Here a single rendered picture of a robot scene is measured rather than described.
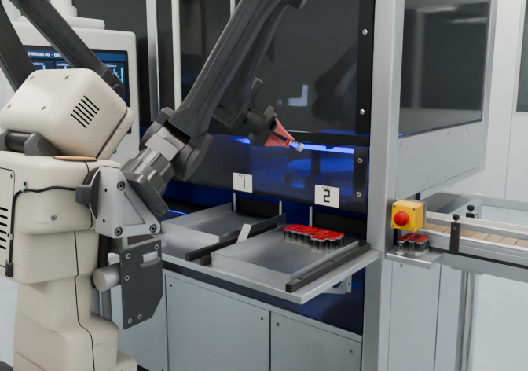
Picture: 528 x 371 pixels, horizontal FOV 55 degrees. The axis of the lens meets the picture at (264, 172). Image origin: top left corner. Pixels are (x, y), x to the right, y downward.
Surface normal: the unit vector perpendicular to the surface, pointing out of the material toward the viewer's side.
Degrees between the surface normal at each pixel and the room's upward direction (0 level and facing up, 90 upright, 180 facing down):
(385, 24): 90
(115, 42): 90
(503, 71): 90
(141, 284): 90
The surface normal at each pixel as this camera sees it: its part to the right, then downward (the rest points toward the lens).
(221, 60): -0.20, 0.21
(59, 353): -0.62, 0.00
